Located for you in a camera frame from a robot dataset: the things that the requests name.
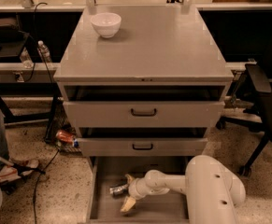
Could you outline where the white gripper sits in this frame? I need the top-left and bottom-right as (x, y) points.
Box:
(121, 174), (150, 213)

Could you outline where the silver redbull can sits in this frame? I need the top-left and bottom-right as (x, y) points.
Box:
(109, 184), (129, 197)

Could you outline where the grey bottom drawer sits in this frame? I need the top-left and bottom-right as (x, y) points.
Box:
(86, 156), (191, 224)

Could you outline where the grey drawer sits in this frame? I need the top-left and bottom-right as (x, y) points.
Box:
(86, 156), (191, 224)
(77, 138), (208, 157)
(64, 101), (224, 128)

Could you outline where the grey middle drawer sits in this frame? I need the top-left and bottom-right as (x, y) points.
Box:
(77, 138), (208, 157)

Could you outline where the grey top drawer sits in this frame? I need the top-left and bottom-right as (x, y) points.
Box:
(64, 101), (224, 128)

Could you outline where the grey drawer cabinet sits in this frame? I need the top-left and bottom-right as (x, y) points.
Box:
(53, 5), (235, 161)

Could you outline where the white red sneaker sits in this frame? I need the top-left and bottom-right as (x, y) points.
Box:
(0, 159), (39, 184)

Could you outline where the black office chair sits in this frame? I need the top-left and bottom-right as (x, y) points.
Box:
(215, 9), (272, 177)

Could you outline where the clear water bottle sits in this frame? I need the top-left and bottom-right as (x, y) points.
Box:
(38, 40), (52, 63)

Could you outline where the clear plastic cup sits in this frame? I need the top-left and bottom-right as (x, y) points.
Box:
(20, 48), (34, 69)

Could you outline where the white ceramic bowl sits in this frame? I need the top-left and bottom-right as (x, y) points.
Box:
(91, 12), (122, 38)

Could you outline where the black middle drawer handle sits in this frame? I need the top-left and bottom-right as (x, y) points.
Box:
(132, 144), (153, 151)

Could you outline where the black drawer handle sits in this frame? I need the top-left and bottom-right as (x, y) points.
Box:
(132, 144), (153, 151)
(130, 108), (157, 117)

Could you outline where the black top drawer handle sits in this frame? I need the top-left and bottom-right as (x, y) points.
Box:
(130, 108), (157, 117)

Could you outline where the black floor cable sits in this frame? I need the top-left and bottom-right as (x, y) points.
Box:
(32, 149), (60, 224)

